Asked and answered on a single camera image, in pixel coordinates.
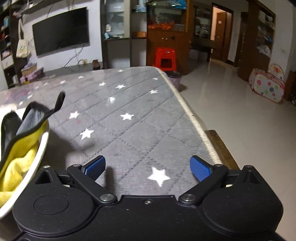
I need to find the yellow grey cleaning cloth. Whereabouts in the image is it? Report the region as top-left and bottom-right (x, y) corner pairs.
(0, 91), (66, 208)

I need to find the dark wall shelf unit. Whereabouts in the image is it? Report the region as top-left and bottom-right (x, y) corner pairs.
(0, 0), (25, 89)

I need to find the black wall television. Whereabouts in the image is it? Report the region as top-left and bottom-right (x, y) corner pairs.
(32, 6), (90, 56)

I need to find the polka dot play tent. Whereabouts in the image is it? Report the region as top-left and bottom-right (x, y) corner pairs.
(248, 63), (286, 104)

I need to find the brown wooden door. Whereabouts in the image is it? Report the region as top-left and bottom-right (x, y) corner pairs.
(216, 11), (228, 62)

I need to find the red plastic stool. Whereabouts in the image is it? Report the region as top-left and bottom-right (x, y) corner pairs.
(152, 47), (178, 72)

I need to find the white bowl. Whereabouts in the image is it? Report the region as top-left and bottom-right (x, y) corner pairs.
(0, 108), (50, 219)

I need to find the glass fish tank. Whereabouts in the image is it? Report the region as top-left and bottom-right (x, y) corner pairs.
(146, 1), (188, 32)

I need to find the tall wooden shelf unit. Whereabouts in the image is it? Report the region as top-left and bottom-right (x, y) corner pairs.
(238, 1), (277, 82)

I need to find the purple woven trash basket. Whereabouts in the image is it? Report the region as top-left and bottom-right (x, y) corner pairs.
(166, 71), (183, 90)

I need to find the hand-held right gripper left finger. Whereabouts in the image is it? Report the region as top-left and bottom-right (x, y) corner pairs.
(35, 155), (117, 205)

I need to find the grey star-print mattress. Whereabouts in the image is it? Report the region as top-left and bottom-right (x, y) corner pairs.
(0, 66), (223, 202)

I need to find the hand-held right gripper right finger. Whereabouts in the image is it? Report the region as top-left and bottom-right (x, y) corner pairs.
(178, 155), (261, 205)

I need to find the glass display cabinet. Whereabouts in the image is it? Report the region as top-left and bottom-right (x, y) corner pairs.
(100, 0), (132, 69)

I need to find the dark wooden table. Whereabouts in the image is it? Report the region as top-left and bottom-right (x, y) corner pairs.
(191, 37), (218, 62)

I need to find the beige tote bag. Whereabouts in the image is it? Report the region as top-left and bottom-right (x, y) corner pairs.
(15, 19), (31, 58)

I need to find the wooden bed frame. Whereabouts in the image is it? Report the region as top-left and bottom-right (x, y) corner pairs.
(205, 130), (240, 171)

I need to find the brown wooden cabinet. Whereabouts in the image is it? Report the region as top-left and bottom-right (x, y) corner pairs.
(146, 28), (192, 76)

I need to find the cardboard box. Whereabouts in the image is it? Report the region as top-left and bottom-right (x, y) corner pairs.
(20, 62), (44, 84)

